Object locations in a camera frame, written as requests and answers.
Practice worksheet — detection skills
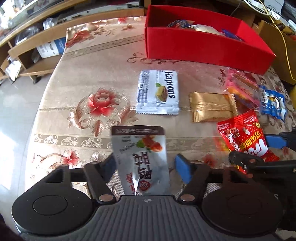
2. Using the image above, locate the red cola candy bag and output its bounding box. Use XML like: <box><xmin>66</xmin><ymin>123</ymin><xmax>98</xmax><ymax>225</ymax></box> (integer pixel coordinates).
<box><xmin>217</xmin><ymin>110</ymin><xmax>279</xmax><ymax>162</ymax></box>

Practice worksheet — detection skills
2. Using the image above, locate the silver chicken snack pouch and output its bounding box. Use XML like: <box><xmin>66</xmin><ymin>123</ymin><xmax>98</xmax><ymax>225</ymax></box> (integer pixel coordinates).
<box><xmin>111</xmin><ymin>126</ymin><xmax>170</xmax><ymax>195</ymax></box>

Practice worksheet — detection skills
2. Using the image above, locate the dark blue wafer packet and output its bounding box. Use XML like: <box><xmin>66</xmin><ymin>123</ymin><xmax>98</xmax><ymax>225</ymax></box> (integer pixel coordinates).
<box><xmin>222</xmin><ymin>29</ymin><xmax>243</xmax><ymax>42</ymax></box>

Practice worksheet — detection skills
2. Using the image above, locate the clear bread bun packet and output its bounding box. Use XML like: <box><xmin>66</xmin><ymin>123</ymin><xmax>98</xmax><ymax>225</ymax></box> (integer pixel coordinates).
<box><xmin>186</xmin><ymin>25</ymin><xmax>225</xmax><ymax>36</ymax></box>

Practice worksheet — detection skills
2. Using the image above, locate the blue-topped orange snack bag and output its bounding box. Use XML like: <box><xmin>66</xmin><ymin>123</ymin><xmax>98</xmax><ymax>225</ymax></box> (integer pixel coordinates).
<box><xmin>167</xmin><ymin>20</ymin><xmax>194</xmax><ymax>29</ymax></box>

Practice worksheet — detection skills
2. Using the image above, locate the blue cartoon snack packet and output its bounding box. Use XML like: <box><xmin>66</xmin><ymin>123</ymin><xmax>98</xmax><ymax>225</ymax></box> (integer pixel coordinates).
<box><xmin>259</xmin><ymin>85</ymin><xmax>287</xmax><ymax>121</ymax></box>

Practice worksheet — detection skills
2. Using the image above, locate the clear red-print snack pack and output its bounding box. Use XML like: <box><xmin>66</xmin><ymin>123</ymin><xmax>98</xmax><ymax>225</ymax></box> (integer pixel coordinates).
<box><xmin>224</xmin><ymin>69</ymin><xmax>261</xmax><ymax>108</ymax></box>

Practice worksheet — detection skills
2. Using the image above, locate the gold foil snack packet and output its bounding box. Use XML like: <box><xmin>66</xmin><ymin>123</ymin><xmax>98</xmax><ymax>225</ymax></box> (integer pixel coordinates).
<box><xmin>189</xmin><ymin>91</ymin><xmax>238</xmax><ymax>123</ymax></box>

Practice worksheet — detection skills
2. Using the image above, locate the white Kaprons wafer packet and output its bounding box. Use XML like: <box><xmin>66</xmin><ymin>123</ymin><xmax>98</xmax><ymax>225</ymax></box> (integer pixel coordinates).
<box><xmin>135</xmin><ymin>70</ymin><xmax>180</xmax><ymax>115</ymax></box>

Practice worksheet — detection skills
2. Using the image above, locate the red cardboard box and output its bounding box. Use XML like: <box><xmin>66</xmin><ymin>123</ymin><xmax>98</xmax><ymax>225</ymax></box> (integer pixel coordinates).
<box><xmin>144</xmin><ymin>5</ymin><xmax>276</xmax><ymax>75</ymax></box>

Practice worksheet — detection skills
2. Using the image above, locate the floral beige tablecloth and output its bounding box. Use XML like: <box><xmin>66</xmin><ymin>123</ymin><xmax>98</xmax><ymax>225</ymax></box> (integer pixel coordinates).
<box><xmin>23</xmin><ymin>16</ymin><xmax>296</xmax><ymax>200</ymax></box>

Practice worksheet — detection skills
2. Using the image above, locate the brown cardboard box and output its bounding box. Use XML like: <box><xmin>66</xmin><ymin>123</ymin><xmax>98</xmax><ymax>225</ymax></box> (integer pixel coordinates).
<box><xmin>252</xmin><ymin>20</ymin><xmax>296</xmax><ymax>85</ymax></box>

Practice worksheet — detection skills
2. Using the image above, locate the white blue carton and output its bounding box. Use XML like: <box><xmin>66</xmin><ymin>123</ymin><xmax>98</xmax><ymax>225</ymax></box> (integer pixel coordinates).
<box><xmin>36</xmin><ymin>37</ymin><xmax>66</xmax><ymax>59</ymax></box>

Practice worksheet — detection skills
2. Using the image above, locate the wooden TV stand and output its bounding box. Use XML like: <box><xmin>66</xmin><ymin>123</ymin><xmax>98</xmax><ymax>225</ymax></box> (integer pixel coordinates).
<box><xmin>1</xmin><ymin>1</ymin><xmax>144</xmax><ymax>81</ymax></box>

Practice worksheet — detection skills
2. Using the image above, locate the silver media player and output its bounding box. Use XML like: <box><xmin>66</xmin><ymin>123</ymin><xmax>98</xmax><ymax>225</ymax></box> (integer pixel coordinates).
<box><xmin>55</xmin><ymin>1</ymin><xmax>140</xmax><ymax>24</ymax></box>

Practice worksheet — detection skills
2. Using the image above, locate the yellow cable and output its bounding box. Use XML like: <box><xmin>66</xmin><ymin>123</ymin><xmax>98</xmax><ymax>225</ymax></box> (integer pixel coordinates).
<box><xmin>242</xmin><ymin>0</ymin><xmax>296</xmax><ymax>79</ymax></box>

